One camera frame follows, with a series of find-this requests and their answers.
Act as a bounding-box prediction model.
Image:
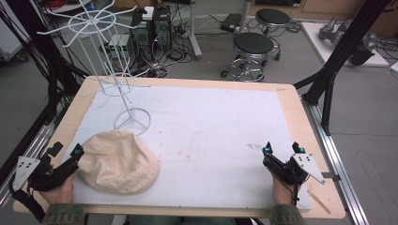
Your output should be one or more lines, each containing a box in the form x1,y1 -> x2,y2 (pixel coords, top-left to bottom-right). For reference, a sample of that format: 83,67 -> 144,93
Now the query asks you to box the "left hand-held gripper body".
12,154 -> 80,192

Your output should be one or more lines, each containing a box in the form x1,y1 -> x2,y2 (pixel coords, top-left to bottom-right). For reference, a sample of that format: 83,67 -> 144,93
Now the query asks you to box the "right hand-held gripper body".
275,152 -> 326,186

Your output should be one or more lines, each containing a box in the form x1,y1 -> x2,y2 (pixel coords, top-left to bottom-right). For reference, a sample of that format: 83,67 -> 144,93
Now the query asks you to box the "beige cloth hat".
76,129 -> 161,196

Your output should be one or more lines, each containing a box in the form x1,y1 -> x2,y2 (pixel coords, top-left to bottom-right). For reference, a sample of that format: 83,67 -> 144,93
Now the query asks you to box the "person's right hand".
271,173 -> 303,206

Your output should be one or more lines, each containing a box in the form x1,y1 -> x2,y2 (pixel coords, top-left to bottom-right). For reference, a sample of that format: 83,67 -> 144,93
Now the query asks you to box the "person's left hand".
39,172 -> 77,206

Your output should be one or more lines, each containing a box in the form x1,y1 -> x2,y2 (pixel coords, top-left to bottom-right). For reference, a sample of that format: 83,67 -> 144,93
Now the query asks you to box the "thin wooden stick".
306,188 -> 331,216

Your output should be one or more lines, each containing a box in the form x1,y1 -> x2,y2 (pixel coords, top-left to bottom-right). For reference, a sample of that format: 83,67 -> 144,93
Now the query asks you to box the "white table mat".
62,84 -> 313,211

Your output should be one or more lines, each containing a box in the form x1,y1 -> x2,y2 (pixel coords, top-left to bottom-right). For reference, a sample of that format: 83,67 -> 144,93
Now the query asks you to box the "white floor platform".
300,21 -> 390,68

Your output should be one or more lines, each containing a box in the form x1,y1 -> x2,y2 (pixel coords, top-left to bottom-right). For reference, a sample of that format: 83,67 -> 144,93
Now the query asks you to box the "black round stool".
254,7 -> 292,36
220,32 -> 282,83

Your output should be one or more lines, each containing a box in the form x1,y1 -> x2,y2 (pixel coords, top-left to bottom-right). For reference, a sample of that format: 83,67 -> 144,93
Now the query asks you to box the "white electronics box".
107,33 -> 131,61

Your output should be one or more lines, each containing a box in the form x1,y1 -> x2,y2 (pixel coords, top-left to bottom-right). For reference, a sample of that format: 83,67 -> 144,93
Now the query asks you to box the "grey robot machine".
317,16 -> 377,67

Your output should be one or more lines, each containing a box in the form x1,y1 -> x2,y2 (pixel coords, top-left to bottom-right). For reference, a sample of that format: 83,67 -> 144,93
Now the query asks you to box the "black computer tower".
152,5 -> 174,53
130,8 -> 155,63

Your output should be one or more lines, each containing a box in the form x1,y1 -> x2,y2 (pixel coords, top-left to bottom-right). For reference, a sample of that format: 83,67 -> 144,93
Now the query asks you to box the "black flat box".
219,12 -> 243,33

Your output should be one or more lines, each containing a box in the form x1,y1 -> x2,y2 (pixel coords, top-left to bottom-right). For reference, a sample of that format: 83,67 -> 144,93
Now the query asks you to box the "grey metal table leg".
187,0 -> 204,61

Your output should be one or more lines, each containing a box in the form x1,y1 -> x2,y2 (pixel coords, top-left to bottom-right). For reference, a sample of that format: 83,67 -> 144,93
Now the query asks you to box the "white power adapter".
141,6 -> 156,22

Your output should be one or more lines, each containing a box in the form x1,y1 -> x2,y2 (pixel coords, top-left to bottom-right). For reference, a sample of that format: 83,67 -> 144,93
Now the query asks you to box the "aluminium rail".
300,95 -> 371,225
0,104 -> 69,209

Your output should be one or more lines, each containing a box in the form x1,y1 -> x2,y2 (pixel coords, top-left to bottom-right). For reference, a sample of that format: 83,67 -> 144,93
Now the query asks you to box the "white wire hat rack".
37,0 -> 153,137

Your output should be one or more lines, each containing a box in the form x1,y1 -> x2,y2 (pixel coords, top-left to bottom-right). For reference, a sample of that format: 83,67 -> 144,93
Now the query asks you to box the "black metal frame stand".
293,0 -> 392,137
0,0 -> 90,126

